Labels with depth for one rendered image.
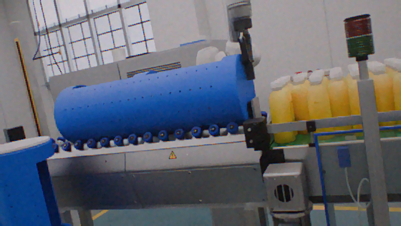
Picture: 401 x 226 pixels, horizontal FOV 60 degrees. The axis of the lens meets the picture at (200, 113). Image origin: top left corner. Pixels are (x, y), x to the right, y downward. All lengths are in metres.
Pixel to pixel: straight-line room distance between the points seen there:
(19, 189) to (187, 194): 0.65
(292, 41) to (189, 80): 2.93
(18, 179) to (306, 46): 3.34
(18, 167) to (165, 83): 0.64
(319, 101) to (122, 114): 0.78
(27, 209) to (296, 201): 1.00
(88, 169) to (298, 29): 3.07
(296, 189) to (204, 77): 0.53
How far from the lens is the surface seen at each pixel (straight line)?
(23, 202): 1.52
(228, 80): 1.26
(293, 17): 4.17
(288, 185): 1.06
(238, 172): 1.34
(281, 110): 1.20
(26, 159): 1.49
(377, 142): 0.99
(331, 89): 1.22
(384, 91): 1.22
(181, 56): 3.24
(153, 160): 1.46
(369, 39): 0.96
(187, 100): 1.32
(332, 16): 4.10
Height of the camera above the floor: 1.20
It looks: 7 degrees down
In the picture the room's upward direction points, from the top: 10 degrees counter-clockwise
